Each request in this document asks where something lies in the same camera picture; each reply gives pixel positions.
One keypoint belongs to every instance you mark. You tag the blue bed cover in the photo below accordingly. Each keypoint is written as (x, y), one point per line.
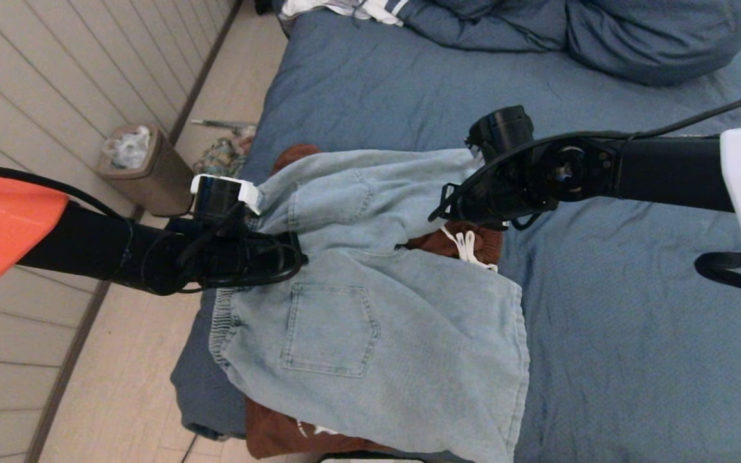
(634, 354)

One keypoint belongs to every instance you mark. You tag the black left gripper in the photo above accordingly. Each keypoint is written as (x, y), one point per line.
(242, 257)

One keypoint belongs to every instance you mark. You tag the brown shorts with white print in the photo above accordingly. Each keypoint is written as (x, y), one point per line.
(473, 241)

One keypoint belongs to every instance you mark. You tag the multicoloured cloth bundle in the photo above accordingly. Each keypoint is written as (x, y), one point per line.
(219, 157)

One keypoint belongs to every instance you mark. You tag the brown metal trash bin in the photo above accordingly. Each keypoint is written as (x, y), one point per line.
(164, 183)

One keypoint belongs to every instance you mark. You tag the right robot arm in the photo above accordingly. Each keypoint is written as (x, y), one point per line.
(666, 170)

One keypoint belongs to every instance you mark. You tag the light blue denim shorts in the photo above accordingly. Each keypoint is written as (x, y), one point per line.
(377, 354)

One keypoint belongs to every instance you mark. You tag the white striped garment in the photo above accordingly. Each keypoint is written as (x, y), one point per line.
(380, 9)

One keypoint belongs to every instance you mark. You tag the clear plastic bin liner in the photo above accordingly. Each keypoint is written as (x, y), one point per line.
(127, 151)

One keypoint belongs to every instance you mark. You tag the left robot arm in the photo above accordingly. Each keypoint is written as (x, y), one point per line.
(74, 244)

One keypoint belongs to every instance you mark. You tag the crumpled blue duvet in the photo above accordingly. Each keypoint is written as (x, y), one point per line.
(653, 38)

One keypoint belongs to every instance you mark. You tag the thin grey rod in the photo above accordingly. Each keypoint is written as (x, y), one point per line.
(216, 124)

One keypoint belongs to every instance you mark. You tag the small black object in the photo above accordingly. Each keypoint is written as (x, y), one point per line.
(264, 6)

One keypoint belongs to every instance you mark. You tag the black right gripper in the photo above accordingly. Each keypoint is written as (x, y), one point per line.
(505, 128)

